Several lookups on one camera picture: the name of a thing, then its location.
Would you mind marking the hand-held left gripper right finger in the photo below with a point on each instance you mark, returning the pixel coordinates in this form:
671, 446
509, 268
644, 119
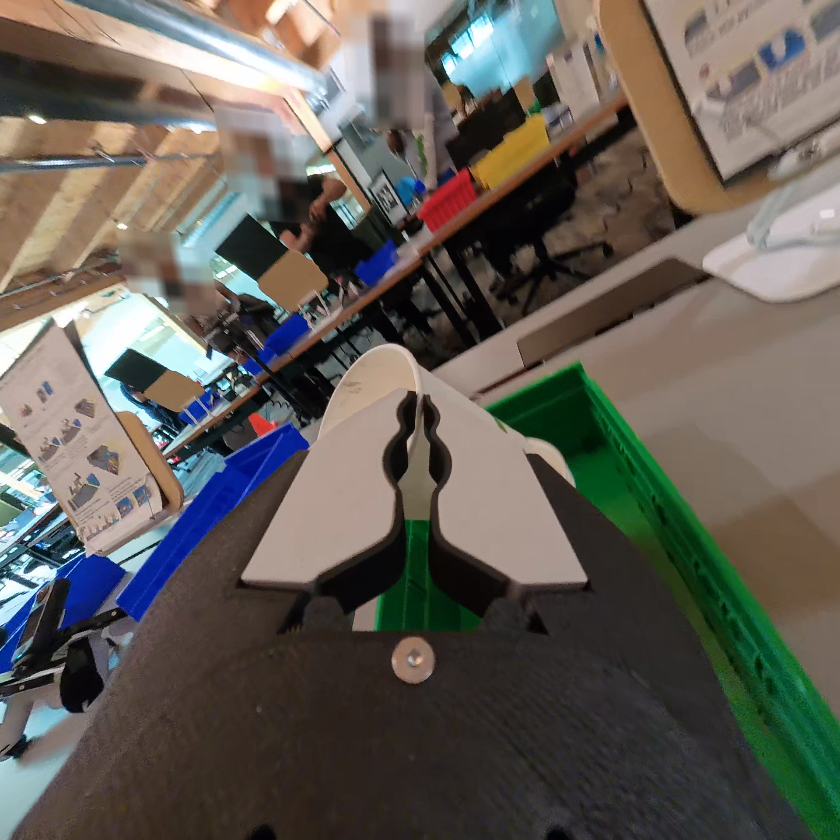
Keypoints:
499, 518

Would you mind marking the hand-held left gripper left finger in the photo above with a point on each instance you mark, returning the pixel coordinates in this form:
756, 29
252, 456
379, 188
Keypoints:
328, 518

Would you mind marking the green plastic bin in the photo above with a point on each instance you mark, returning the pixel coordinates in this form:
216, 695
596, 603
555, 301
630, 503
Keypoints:
623, 472

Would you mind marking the grey desk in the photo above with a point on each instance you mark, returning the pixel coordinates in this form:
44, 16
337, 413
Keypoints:
722, 394

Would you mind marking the blue plastic bin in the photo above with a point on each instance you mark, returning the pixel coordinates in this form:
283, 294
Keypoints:
377, 262
216, 499
92, 590
285, 334

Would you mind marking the orange traffic cone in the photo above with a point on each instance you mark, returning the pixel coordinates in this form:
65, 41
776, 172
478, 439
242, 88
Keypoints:
262, 425

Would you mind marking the long wooden edged table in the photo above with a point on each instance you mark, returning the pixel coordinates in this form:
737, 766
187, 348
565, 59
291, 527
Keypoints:
315, 328

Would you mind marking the plain wooden board stand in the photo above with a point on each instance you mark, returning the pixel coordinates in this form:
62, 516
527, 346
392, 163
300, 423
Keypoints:
170, 387
289, 279

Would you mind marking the wooden stand with picture sheet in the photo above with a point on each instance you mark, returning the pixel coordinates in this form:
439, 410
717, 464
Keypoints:
85, 446

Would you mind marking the black office chair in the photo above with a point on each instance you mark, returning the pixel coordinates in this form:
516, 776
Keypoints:
544, 243

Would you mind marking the spare black gripper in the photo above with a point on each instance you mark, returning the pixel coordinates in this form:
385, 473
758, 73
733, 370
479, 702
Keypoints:
46, 636

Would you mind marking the red plastic bin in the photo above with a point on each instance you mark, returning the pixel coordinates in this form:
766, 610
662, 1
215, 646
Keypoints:
449, 200

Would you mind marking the black white marker sign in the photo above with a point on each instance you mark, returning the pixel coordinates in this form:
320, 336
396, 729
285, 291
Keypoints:
388, 197

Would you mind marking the wooden table black legs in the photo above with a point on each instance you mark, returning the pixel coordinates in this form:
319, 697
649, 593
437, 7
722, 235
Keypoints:
525, 170

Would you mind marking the yellow plastic bin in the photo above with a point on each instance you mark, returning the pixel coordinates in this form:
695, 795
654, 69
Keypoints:
512, 154

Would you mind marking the white carton box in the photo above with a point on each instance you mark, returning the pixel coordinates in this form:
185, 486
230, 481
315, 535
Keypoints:
574, 72

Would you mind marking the printed instruction sheet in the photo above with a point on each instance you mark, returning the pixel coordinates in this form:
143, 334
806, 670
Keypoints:
741, 79

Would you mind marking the silver ventilation duct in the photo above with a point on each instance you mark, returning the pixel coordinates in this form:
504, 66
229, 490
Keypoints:
197, 33

